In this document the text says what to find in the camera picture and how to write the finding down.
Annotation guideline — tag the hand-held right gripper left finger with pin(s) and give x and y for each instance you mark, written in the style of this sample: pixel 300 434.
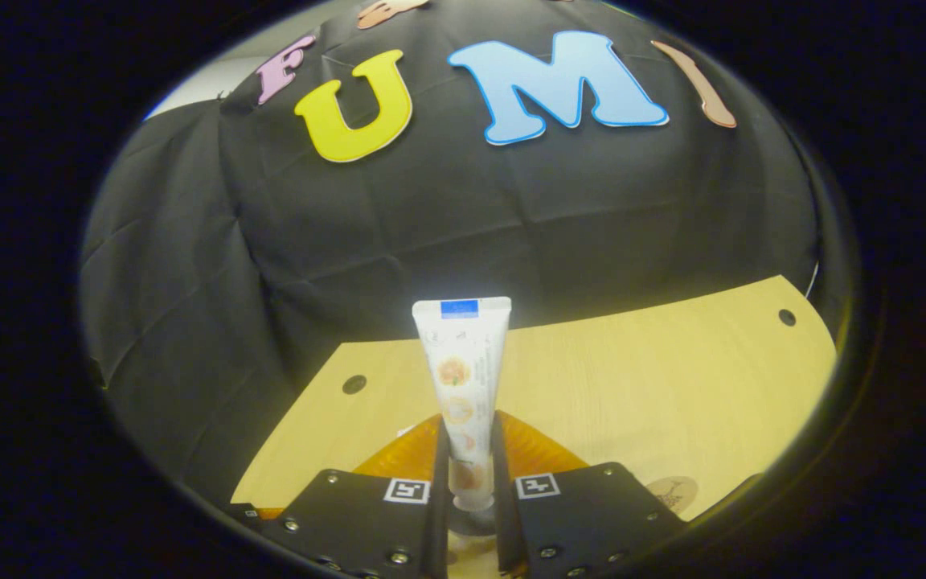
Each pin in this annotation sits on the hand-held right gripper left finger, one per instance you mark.
pixel 358 523

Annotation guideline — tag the round cork coaster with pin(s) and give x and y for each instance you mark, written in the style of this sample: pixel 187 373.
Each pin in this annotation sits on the round cork coaster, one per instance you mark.
pixel 672 492

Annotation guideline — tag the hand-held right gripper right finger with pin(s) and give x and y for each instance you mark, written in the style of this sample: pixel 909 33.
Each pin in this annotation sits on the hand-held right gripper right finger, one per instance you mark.
pixel 583 523

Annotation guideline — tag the black backdrop cloth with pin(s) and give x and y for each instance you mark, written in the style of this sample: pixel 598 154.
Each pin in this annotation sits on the black backdrop cloth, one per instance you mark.
pixel 431 225

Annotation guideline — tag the white toothpaste tube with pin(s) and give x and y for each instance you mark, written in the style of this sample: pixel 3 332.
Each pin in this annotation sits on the white toothpaste tube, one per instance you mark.
pixel 463 370

